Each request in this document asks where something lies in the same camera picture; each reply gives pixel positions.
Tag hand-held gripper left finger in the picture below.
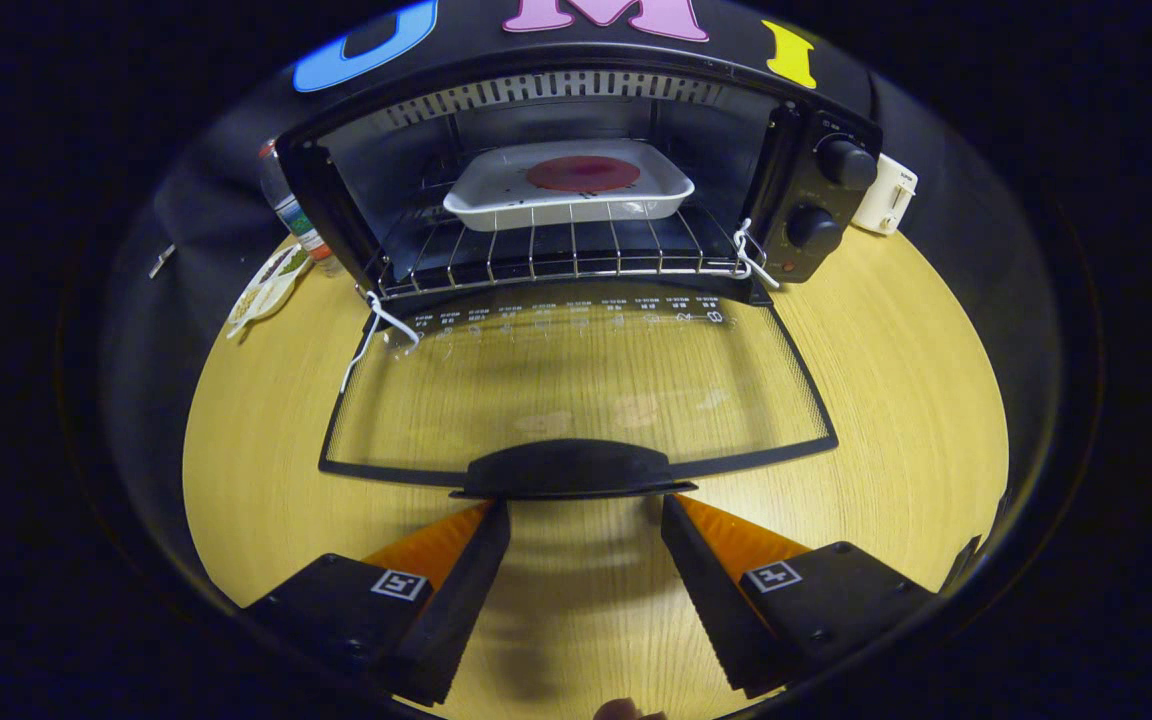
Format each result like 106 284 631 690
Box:
241 498 513 707

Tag black toaster oven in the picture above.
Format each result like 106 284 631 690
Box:
276 45 885 501

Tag white cord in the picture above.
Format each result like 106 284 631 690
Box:
733 218 780 289
340 290 422 393

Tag pink ham slice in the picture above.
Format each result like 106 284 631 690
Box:
526 155 642 194

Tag clear plastic water bottle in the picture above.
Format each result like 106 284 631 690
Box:
258 140 342 278

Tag white square plate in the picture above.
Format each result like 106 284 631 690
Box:
443 138 695 233

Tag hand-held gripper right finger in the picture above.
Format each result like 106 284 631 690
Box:
660 493 940 699

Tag wire oven rack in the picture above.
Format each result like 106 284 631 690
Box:
366 205 757 301

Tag white bread toaster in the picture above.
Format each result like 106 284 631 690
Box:
851 153 919 237

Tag white dish with snacks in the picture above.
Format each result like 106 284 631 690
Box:
226 243 312 339

